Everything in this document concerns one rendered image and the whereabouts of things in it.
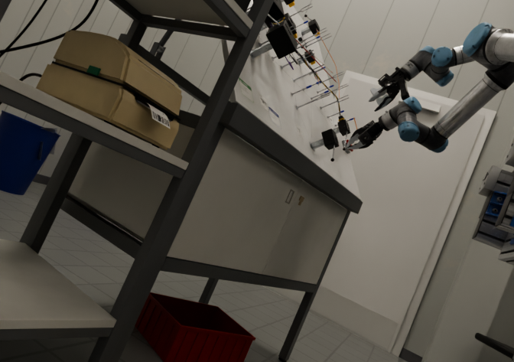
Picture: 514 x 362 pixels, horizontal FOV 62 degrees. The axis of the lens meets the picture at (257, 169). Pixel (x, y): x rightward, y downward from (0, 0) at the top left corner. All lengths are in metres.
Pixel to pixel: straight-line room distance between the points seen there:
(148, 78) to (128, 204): 0.44
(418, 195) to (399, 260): 0.57
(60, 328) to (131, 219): 0.38
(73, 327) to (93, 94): 0.52
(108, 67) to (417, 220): 3.18
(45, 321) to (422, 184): 3.30
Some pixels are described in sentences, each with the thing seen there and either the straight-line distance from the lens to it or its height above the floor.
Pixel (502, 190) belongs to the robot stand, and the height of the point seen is 1.04.
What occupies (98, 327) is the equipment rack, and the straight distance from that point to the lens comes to 1.13.
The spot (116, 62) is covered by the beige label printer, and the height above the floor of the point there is 0.79.
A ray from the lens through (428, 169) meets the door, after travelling 3.92.
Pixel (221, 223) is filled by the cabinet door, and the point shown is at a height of 0.54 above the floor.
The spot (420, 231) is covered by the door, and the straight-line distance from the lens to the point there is 3.83.
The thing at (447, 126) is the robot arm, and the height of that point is 1.21.
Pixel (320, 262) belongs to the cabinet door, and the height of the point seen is 0.51.
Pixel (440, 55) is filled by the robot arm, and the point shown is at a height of 1.49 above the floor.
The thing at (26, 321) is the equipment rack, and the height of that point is 0.24.
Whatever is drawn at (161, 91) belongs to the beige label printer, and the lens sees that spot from 1.07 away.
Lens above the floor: 0.63
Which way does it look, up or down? 5 degrees up
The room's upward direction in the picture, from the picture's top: 24 degrees clockwise
